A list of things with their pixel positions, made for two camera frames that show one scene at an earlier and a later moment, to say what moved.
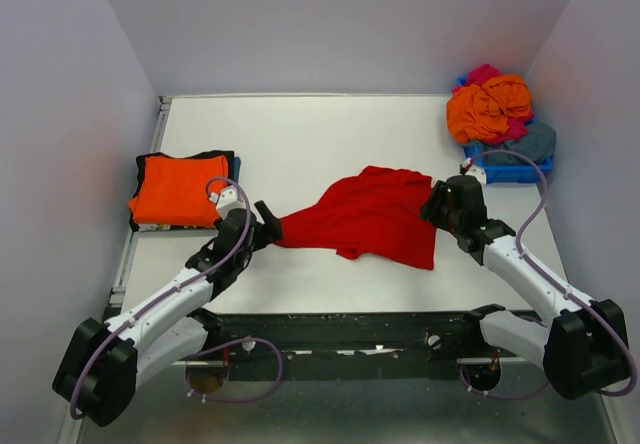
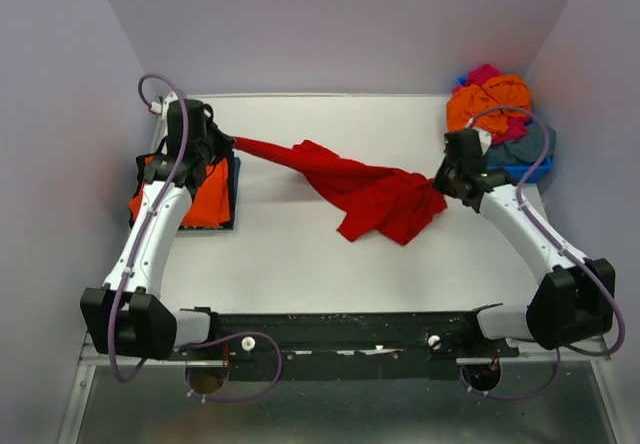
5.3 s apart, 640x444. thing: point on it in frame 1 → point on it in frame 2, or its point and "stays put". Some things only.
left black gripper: [272, 225] → [226, 142]
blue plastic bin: [522, 173] stays put
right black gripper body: [441, 214] → [444, 178]
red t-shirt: [378, 212] → [381, 203]
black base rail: [349, 345] stays put
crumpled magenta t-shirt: [517, 126] stays put
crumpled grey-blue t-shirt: [537, 142] stays put
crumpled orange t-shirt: [478, 111] stays put
